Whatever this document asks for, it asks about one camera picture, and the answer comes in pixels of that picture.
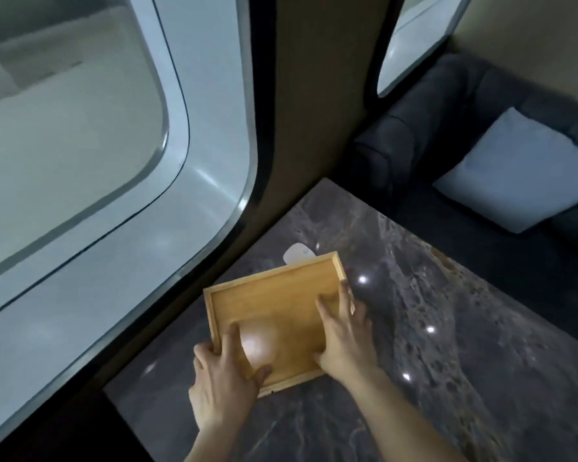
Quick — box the person's left hand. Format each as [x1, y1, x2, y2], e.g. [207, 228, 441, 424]
[188, 323, 273, 434]

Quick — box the person's right hand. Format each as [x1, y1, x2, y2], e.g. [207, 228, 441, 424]
[313, 279, 382, 384]

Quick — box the wooden tray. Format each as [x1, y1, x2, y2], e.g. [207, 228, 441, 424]
[203, 251, 355, 398]

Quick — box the person's left forearm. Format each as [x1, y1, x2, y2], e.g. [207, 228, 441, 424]
[183, 421, 262, 462]

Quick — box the person's right forearm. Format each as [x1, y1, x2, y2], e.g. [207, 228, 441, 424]
[344, 369, 469, 462]

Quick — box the small white rounded device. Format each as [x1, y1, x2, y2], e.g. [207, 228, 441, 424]
[283, 243, 318, 266]

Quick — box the dark grey sofa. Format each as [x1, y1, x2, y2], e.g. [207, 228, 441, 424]
[346, 52, 578, 335]

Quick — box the light blue cushion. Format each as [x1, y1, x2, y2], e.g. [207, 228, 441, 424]
[433, 107, 578, 235]

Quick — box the large rounded window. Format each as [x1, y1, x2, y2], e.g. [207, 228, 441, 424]
[0, 0, 260, 458]

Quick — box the small rounded window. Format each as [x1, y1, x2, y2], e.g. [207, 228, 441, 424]
[376, 0, 474, 99]

